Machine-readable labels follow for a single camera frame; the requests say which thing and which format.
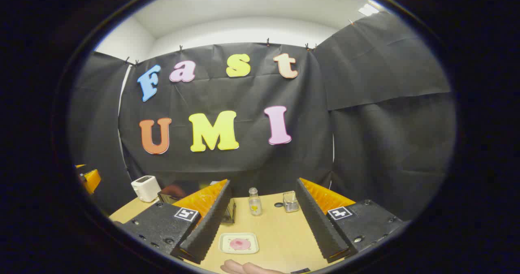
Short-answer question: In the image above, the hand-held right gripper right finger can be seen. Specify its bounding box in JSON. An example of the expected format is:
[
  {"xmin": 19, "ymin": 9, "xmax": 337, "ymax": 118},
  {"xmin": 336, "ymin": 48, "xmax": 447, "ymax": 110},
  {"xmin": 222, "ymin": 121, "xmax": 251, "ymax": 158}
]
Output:
[{"xmin": 295, "ymin": 178, "xmax": 407, "ymax": 263}]

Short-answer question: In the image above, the white toaster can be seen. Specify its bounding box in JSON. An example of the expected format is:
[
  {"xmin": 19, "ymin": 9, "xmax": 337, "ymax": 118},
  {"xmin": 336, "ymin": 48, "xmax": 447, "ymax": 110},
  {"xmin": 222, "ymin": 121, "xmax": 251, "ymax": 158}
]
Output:
[{"xmin": 131, "ymin": 175, "xmax": 162, "ymax": 203}]

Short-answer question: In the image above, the ceiling light panel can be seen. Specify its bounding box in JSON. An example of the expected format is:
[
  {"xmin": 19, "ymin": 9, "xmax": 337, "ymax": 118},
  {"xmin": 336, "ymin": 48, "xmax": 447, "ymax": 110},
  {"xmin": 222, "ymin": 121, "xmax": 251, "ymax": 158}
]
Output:
[{"xmin": 358, "ymin": 3, "xmax": 380, "ymax": 17}]

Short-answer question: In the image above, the metal wire holder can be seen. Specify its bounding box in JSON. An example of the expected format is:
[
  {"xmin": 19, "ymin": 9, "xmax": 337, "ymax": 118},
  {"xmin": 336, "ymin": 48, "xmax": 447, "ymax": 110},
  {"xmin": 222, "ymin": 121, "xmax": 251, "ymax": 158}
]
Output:
[{"xmin": 283, "ymin": 191, "xmax": 300, "ymax": 213}]

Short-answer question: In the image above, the cream square plate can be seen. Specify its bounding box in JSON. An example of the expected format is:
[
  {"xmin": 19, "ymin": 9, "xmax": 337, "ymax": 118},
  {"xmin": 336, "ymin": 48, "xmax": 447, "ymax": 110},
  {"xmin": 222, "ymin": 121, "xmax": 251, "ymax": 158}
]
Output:
[{"xmin": 219, "ymin": 232, "xmax": 260, "ymax": 255}]

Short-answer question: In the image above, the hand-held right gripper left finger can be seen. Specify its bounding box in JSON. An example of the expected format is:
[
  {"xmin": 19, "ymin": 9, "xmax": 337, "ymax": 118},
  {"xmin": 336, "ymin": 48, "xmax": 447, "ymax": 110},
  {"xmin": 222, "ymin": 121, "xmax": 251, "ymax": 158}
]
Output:
[{"xmin": 120, "ymin": 179, "xmax": 233, "ymax": 265}]

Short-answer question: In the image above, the black electric oven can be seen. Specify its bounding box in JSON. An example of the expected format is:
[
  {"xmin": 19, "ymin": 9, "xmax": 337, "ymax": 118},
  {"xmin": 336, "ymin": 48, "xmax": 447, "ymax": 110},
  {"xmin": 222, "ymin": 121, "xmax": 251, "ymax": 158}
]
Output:
[{"xmin": 158, "ymin": 181, "xmax": 237, "ymax": 225}]

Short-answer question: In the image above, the clear glass bottle yellow label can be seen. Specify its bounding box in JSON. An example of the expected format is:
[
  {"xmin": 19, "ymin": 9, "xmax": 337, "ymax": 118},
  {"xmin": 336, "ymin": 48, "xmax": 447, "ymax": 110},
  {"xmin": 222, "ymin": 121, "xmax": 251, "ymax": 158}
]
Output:
[{"xmin": 248, "ymin": 187, "xmax": 262, "ymax": 216}]

